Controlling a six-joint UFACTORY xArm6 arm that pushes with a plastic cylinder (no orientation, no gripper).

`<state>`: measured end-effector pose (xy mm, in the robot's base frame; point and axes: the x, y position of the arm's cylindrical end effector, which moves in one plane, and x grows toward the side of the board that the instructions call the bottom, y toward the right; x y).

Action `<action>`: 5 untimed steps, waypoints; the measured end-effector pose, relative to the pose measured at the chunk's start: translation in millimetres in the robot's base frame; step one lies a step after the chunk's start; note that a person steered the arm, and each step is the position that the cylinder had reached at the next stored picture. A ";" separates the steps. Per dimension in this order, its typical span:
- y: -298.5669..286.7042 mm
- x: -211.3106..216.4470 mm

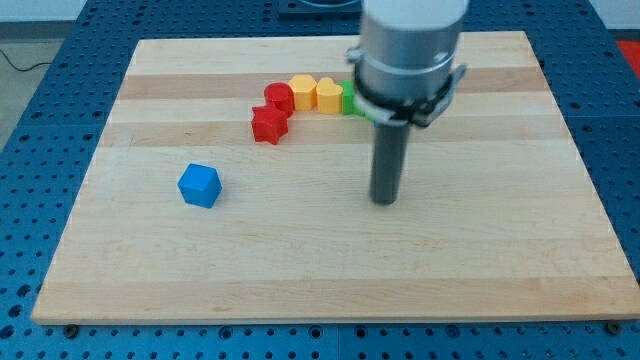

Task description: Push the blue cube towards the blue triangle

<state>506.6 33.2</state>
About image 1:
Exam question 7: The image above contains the green block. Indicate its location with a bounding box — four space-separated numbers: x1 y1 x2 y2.
339 79 364 117

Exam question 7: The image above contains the red cylinder block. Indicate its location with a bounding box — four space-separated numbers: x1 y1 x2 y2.
263 82 295 117

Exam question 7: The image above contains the black cable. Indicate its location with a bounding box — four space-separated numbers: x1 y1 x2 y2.
0 48 54 73

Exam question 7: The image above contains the blue cube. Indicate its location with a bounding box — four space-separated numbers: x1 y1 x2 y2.
177 163 223 208

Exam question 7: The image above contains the wooden board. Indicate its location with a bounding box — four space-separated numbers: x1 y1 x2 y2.
32 31 639 325

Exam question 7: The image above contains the yellow heart block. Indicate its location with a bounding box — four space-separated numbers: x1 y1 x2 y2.
316 77 343 115

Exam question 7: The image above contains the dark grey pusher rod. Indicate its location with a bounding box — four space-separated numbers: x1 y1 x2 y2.
369 122 410 205

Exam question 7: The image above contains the red star block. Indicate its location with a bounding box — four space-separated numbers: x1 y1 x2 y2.
251 103 289 145

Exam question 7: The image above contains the yellow hexagon block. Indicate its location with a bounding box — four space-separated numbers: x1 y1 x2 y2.
288 74 317 111

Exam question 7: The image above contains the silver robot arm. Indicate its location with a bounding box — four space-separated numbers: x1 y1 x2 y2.
346 0 469 127

